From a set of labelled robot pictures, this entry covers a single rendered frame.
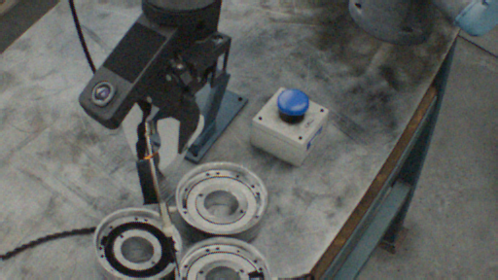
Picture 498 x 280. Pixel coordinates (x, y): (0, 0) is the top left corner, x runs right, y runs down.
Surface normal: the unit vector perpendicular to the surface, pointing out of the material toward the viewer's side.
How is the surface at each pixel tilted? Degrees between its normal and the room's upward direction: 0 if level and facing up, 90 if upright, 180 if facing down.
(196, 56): 8
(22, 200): 0
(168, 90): 82
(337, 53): 0
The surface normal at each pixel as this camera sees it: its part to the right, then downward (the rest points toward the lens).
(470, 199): 0.05, -0.67
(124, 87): -0.13, -0.36
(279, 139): -0.53, 0.61
